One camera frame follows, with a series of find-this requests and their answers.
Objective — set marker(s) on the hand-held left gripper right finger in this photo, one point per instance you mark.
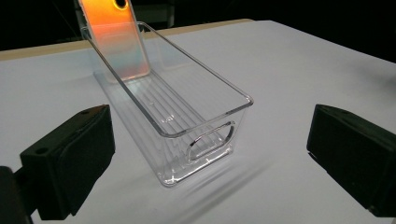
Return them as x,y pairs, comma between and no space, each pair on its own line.
358,158

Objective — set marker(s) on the clear plastic storage bin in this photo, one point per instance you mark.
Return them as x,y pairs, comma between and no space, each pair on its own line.
186,124

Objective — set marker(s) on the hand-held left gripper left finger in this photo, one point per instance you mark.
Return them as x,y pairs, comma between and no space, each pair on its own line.
68,161

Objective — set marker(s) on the translucent white phone case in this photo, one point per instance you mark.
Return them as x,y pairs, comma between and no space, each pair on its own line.
115,40

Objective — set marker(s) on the white table cover board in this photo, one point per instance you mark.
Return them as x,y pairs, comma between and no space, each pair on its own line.
295,68

